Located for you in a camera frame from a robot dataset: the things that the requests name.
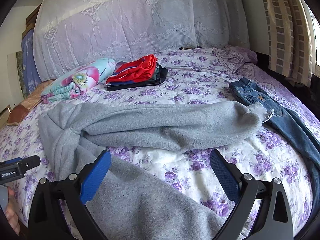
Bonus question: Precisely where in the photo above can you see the blue denim jeans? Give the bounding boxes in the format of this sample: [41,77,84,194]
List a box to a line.
[229,77,319,218]

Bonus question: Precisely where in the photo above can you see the purple floral bedspread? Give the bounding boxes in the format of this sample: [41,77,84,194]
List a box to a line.
[1,47,319,239]

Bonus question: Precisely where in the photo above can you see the person's left hand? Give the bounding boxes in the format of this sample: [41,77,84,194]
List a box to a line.
[5,187,21,235]

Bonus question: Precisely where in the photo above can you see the purple floral pillowcase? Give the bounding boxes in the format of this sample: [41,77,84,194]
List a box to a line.
[212,46,258,74]

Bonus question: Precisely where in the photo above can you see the folded dark clothes stack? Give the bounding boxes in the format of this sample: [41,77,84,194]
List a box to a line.
[106,63,168,91]

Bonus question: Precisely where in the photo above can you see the folded floral teal blanket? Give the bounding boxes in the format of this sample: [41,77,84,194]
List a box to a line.
[41,58,116,103]

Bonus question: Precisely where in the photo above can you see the beige checked curtain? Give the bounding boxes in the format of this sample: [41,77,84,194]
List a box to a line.
[263,0,319,87]

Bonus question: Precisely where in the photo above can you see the folded red shorts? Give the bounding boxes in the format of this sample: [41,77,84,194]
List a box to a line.
[106,54,157,83]

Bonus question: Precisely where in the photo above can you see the white lace covered bedding pile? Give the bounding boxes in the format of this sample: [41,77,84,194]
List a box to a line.
[33,0,249,80]

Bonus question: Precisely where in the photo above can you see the grey sweatpants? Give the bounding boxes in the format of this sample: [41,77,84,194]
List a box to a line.
[39,101,271,239]

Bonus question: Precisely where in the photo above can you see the brown quilted pillow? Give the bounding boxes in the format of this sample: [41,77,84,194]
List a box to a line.
[6,79,54,126]

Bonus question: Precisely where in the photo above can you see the wooden headboard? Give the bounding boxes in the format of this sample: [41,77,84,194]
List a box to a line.
[22,4,41,38]

